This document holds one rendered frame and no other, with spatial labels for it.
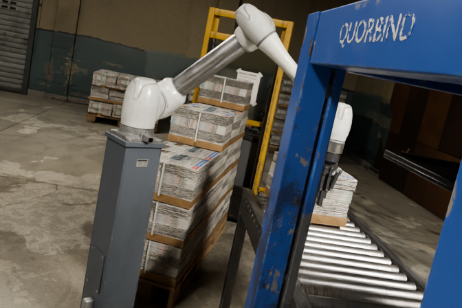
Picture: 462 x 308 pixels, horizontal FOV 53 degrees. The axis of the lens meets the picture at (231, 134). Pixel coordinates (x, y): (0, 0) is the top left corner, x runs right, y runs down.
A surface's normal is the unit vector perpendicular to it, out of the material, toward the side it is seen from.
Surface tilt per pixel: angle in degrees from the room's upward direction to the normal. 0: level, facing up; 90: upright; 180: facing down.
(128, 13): 90
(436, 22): 90
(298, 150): 90
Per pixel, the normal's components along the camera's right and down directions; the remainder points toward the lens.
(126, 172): 0.65, 0.25
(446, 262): -0.97, -0.18
